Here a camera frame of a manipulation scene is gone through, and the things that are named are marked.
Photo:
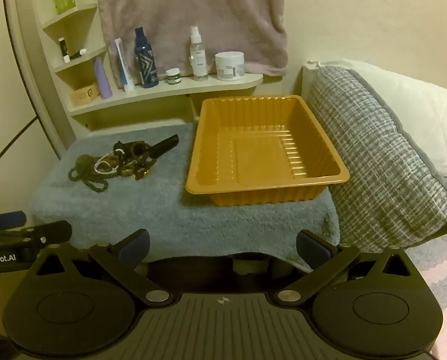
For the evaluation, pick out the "orange plastic tray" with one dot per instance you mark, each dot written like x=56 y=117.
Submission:
x=253 y=157

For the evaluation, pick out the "purple cone bottle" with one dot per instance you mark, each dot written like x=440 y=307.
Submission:
x=102 y=80

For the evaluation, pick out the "clear spray bottle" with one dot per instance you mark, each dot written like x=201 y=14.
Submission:
x=198 y=60

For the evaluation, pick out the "white squeeze tube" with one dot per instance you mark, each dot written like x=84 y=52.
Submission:
x=123 y=63

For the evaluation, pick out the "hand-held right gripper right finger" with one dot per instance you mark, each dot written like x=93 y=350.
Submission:
x=309 y=249

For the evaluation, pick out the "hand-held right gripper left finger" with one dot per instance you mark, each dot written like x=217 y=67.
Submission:
x=135 y=249

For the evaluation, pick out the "black cylindrical tube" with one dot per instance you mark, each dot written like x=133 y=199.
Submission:
x=165 y=144

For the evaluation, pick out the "grey terry towel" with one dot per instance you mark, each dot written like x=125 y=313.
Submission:
x=152 y=210

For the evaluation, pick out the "white quilted pillow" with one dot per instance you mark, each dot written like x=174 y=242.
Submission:
x=426 y=112

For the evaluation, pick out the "small cardboard box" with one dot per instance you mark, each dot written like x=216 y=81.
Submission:
x=83 y=95

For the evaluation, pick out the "dark blue spray bottle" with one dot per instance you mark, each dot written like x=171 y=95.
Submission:
x=146 y=63

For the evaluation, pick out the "white cream jar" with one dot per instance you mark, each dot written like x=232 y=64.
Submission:
x=229 y=65

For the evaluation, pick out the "small green jar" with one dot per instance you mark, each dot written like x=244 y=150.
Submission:
x=173 y=77

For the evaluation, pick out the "grey checked pillow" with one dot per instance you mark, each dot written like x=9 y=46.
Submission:
x=377 y=165

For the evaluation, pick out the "black tube with white cap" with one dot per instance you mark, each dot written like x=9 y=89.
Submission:
x=76 y=54

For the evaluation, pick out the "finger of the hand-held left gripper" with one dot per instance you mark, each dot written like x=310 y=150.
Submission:
x=54 y=230
x=6 y=219

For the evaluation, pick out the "cream corner shelf unit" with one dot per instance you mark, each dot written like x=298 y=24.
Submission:
x=178 y=86

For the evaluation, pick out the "pink hanging towel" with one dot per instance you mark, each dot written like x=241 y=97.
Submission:
x=171 y=7

